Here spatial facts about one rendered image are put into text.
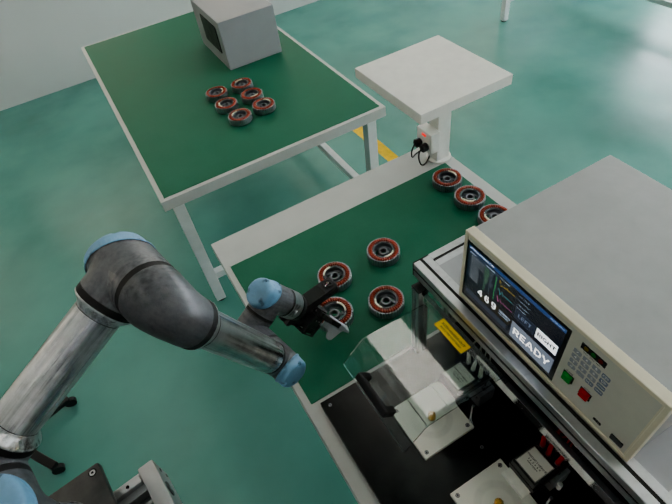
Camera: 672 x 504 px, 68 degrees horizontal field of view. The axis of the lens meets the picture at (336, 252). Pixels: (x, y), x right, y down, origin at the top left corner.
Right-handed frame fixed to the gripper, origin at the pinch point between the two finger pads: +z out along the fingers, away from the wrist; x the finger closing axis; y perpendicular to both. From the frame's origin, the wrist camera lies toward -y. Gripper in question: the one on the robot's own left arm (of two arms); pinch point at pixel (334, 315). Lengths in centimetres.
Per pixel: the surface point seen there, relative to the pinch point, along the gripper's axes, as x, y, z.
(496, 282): 42, -31, -31
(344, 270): -14.4, -11.2, 11.4
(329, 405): 17.9, 18.1, -3.8
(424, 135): -36, -69, 33
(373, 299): 1.1, -10.1, 10.6
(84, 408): -93, 115, 29
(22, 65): -417, 32, 42
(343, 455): 29.7, 24.0, -4.6
